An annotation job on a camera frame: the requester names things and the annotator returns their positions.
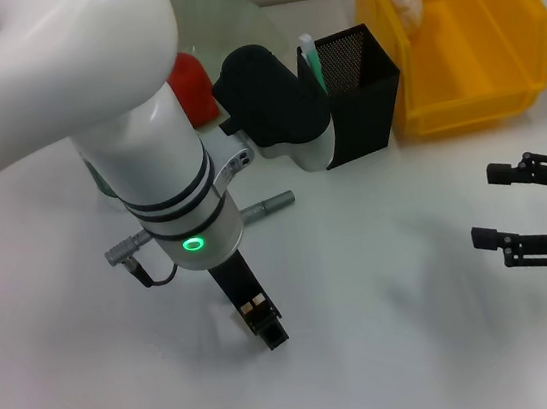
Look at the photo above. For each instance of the white paper ball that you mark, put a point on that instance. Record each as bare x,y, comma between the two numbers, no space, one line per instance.
406,5

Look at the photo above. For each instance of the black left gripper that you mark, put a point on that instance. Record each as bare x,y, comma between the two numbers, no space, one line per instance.
239,284

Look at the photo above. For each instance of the green utility knife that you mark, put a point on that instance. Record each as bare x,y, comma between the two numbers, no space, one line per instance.
314,63

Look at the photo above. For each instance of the clear bottle with green label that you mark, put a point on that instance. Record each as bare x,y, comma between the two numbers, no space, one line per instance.
105,186

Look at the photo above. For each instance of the grey marker pen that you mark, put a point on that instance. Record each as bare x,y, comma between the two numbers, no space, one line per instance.
268,204

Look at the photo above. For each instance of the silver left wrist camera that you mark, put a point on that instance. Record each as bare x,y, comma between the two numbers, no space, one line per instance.
270,104

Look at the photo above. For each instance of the yellow plastic bin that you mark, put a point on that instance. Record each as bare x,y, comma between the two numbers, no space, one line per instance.
483,35

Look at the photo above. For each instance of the black mesh pen holder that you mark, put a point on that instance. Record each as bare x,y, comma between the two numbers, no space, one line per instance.
368,116

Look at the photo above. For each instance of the green glass fruit plate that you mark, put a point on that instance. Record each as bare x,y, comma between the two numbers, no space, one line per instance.
229,23

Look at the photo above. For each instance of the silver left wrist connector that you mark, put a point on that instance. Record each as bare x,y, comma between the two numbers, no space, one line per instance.
125,249

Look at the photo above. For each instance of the small wooden pencil sharpener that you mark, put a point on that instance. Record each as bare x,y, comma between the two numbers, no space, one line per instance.
254,305

